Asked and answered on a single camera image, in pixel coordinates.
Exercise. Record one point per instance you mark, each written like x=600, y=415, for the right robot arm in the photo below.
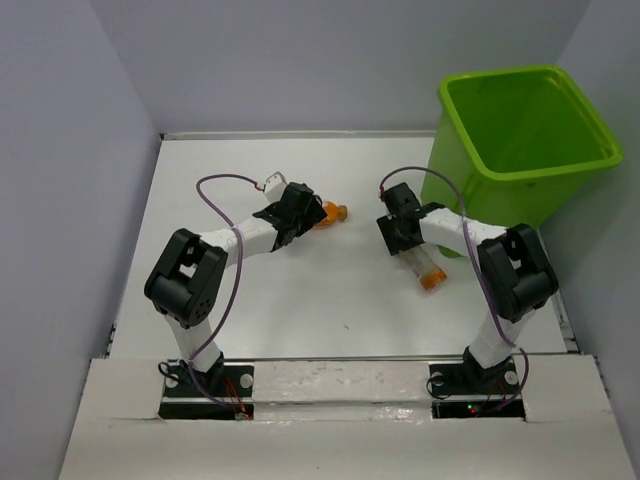
x=512, y=268

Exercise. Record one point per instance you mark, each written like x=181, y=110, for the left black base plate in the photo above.
x=229, y=399

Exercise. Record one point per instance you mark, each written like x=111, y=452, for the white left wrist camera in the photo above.
x=274, y=187

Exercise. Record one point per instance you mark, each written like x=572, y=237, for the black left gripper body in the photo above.
x=312, y=215

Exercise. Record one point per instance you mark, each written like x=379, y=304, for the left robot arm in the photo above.
x=184, y=283

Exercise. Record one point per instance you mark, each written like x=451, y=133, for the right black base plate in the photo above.
x=456, y=397

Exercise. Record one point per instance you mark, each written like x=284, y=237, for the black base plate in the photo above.
x=456, y=397
x=229, y=399

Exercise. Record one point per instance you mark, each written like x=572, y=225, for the green plastic bin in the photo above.
x=513, y=145

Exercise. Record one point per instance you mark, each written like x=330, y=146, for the long orange drink bottle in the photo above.
x=427, y=272

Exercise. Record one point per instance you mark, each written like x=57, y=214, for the short orange juice bottle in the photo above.
x=335, y=213

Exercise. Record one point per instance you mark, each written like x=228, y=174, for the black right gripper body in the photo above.
x=392, y=234

